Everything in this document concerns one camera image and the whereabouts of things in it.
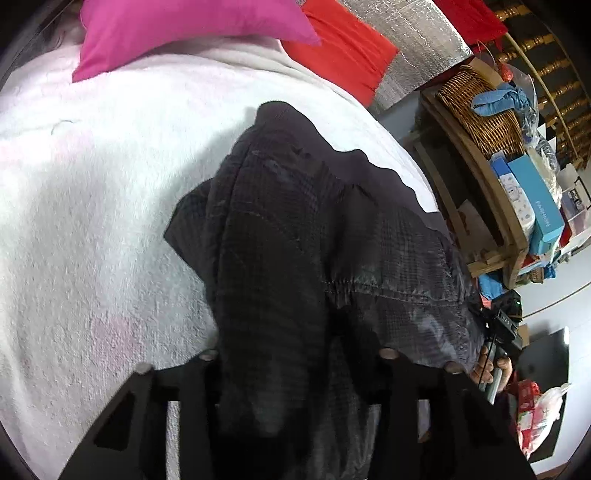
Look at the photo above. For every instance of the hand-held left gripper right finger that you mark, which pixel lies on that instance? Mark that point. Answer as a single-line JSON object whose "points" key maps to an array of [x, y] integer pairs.
{"points": [[404, 406]]}

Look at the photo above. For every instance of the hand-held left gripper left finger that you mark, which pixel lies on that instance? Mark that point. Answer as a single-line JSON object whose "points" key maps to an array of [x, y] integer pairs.
{"points": [[194, 406]]}

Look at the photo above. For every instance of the black quilted jacket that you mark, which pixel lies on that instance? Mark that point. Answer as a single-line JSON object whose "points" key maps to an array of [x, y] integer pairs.
{"points": [[286, 221]]}

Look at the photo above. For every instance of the person's right hand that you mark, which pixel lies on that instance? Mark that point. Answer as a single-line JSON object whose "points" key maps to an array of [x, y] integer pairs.
{"points": [[481, 367]]}

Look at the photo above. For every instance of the black board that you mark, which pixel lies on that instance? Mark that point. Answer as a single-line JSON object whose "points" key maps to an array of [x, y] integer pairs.
{"points": [[549, 355]]}

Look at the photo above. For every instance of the red packet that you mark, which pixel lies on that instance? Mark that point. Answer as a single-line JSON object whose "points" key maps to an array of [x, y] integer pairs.
{"points": [[526, 401]]}

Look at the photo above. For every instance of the white plastic bag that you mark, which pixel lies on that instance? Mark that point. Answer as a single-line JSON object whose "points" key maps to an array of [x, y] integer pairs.
{"points": [[551, 408]]}

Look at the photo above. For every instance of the blue cardboard box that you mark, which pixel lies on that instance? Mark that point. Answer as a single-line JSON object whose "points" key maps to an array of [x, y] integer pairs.
{"points": [[540, 207]]}

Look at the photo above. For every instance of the white printed box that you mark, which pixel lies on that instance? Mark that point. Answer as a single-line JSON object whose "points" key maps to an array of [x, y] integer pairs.
{"points": [[512, 194]]}

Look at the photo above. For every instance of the wooden shelf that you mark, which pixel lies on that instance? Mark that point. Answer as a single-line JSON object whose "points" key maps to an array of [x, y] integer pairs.
{"points": [[466, 157]]}

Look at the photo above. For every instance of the wicker basket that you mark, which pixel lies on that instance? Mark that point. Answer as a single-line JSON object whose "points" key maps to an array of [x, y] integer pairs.
{"points": [[480, 120]]}

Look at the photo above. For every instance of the white fleece blanket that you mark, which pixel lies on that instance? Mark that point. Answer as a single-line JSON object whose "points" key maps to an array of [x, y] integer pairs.
{"points": [[92, 207]]}

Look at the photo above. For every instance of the light blue cloth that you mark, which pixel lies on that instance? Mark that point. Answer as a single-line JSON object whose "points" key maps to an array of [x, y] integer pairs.
{"points": [[501, 99]]}

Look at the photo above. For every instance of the golden baluster railing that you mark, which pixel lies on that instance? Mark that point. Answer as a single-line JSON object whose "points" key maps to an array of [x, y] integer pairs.
{"points": [[554, 69]]}

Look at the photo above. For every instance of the silver foil mat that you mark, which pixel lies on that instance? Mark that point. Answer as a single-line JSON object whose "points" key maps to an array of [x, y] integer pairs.
{"points": [[415, 37]]}

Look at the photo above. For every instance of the red cloth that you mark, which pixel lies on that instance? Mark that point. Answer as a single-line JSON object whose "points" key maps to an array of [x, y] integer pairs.
{"points": [[471, 18]]}

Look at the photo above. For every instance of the red pillow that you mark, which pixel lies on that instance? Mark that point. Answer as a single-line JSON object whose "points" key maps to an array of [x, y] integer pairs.
{"points": [[346, 50]]}

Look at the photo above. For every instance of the magenta pillow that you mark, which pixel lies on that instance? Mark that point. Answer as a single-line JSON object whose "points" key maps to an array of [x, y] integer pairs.
{"points": [[184, 27]]}

